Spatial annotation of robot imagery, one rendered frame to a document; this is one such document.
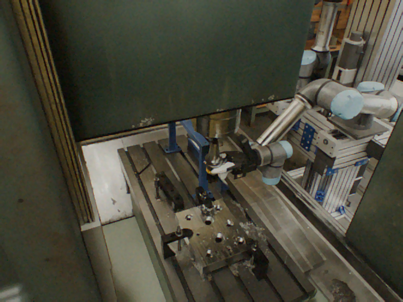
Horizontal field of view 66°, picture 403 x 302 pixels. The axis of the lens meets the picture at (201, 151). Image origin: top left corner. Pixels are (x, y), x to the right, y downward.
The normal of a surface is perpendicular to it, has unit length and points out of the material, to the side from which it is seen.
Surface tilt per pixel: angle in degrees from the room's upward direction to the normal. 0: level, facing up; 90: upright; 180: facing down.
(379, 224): 90
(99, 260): 90
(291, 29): 90
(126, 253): 0
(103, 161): 24
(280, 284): 0
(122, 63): 90
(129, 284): 0
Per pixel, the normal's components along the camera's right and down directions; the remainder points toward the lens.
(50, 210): 0.41, 0.54
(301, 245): 0.08, -0.73
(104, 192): 0.18, -0.54
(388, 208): -0.91, 0.22
